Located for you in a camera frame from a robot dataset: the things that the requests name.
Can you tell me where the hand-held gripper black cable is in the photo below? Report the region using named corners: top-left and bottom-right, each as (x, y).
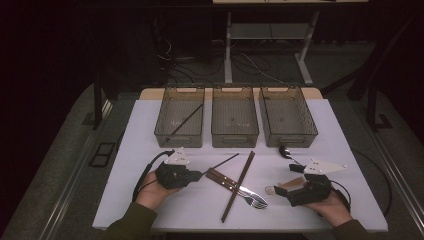
top-left (329, 149), bottom-right (394, 218)
top-left (132, 149), bottom-right (176, 203)

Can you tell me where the white metal desk frame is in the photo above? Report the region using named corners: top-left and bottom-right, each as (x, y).
top-left (212, 0), bottom-right (370, 86)

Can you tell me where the white cable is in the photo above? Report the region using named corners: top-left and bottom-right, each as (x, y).
top-left (239, 53), bottom-right (286, 85)

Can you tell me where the white table board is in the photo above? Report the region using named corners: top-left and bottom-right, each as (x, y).
top-left (92, 98), bottom-right (389, 233)

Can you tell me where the person's left hand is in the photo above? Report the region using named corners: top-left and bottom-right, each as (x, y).
top-left (134, 171), bottom-right (181, 212)

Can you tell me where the metal floor rail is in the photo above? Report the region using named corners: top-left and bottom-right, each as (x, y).
top-left (369, 129), bottom-right (424, 231)
top-left (39, 99), bottom-right (114, 240)

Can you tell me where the metal spoon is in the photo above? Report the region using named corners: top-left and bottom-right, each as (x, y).
top-left (278, 145), bottom-right (301, 166)

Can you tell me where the right hand-held gripper black cable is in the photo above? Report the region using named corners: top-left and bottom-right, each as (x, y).
top-left (329, 149), bottom-right (394, 218)

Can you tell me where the black metal stand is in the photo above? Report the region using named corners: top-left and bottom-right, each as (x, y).
top-left (321, 13), bottom-right (424, 133)
top-left (92, 74), bottom-right (116, 131)

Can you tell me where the person's right hand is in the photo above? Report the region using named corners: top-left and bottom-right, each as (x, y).
top-left (301, 189), bottom-right (354, 228)

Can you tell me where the transparent grey plastic bin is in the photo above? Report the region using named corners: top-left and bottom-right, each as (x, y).
top-left (153, 85), bottom-right (206, 149)
top-left (258, 85), bottom-right (319, 149)
top-left (210, 85), bottom-right (260, 149)

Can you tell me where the left hand-held gripper black cable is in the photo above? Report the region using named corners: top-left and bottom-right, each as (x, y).
top-left (132, 149), bottom-right (176, 203)

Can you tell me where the brown chopstick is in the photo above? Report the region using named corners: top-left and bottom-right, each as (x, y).
top-left (220, 150), bottom-right (256, 224)

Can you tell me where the tangle of black cables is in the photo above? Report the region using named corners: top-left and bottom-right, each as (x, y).
top-left (154, 16), bottom-right (284, 86)

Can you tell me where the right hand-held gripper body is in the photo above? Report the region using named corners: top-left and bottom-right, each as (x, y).
top-left (286, 158), bottom-right (348, 208)

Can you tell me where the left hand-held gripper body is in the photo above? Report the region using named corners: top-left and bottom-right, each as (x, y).
top-left (154, 147), bottom-right (194, 190)

